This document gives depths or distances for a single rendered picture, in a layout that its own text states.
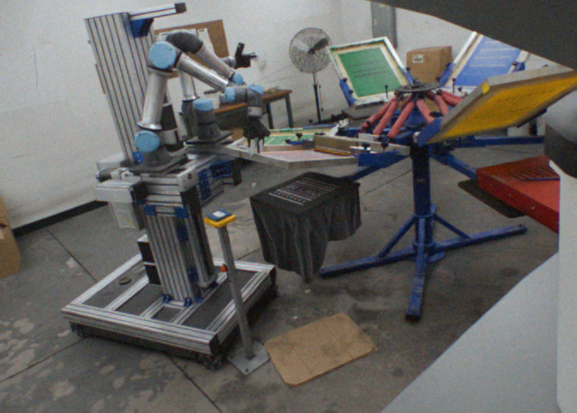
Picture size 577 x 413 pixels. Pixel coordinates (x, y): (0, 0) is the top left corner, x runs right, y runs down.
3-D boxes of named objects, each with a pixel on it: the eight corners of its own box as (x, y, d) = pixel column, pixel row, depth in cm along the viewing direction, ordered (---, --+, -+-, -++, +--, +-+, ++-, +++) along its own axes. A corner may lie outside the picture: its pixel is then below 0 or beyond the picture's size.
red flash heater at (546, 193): (683, 220, 168) (689, 190, 164) (570, 246, 163) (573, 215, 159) (563, 171, 225) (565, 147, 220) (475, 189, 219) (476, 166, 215)
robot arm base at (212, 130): (192, 140, 286) (189, 124, 282) (206, 133, 298) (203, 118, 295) (212, 139, 279) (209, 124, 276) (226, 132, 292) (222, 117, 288)
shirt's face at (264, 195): (297, 215, 235) (297, 214, 235) (249, 197, 268) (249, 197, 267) (360, 184, 262) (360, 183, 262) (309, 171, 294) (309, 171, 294)
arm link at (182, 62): (149, 56, 234) (234, 103, 250) (147, 57, 224) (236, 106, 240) (160, 35, 232) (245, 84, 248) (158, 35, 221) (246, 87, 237)
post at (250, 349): (245, 376, 266) (212, 229, 231) (226, 358, 283) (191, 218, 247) (276, 355, 278) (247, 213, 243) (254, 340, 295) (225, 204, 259)
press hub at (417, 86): (431, 271, 337) (424, 87, 287) (388, 256, 366) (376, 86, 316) (460, 250, 358) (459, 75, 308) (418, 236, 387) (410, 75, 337)
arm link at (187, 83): (193, 122, 286) (172, 30, 266) (181, 120, 297) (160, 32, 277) (209, 117, 293) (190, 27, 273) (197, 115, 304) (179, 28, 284)
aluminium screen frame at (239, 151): (288, 169, 215) (288, 161, 214) (222, 153, 259) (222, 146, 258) (392, 160, 265) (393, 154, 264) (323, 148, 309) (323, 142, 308)
